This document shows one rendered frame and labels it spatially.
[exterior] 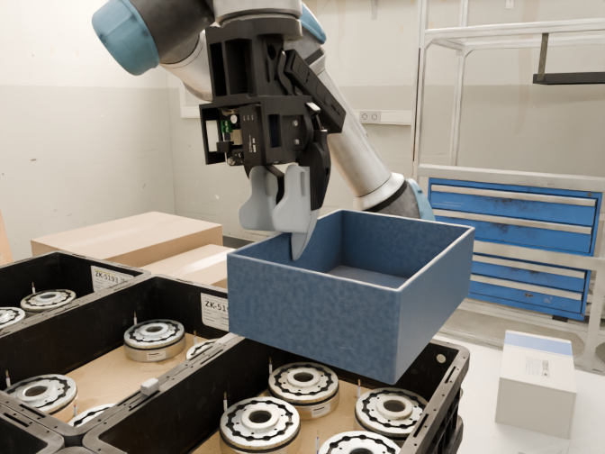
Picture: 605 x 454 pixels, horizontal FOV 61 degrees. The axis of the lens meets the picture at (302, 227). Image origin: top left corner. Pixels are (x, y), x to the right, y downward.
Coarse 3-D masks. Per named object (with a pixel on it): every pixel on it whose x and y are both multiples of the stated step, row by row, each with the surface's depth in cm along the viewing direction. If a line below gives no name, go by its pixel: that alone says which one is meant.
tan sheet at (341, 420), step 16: (352, 384) 79; (352, 400) 75; (336, 416) 71; (352, 416) 71; (304, 432) 67; (320, 432) 67; (336, 432) 67; (208, 448) 64; (304, 448) 64; (320, 448) 64
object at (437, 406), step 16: (240, 336) 72; (224, 352) 68; (464, 352) 68; (192, 368) 64; (448, 368) 64; (464, 368) 65; (176, 384) 61; (448, 384) 61; (144, 400) 58; (432, 400) 57; (448, 400) 59; (112, 416) 54; (128, 416) 55; (432, 416) 54; (96, 432) 52; (416, 432) 53; (432, 432) 54; (96, 448) 50; (112, 448) 50; (416, 448) 50
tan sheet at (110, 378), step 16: (192, 336) 94; (112, 352) 88; (80, 368) 83; (96, 368) 83; (112, 368) 83; (128, 368) 83; (144, 368) 83; (160, 368) 83; (80, 384) 79; (96, 384) 79; (112, 384) 79; (128, 384) 79; (80, 400) 75; (96, 400) 75; (112, 400) 75
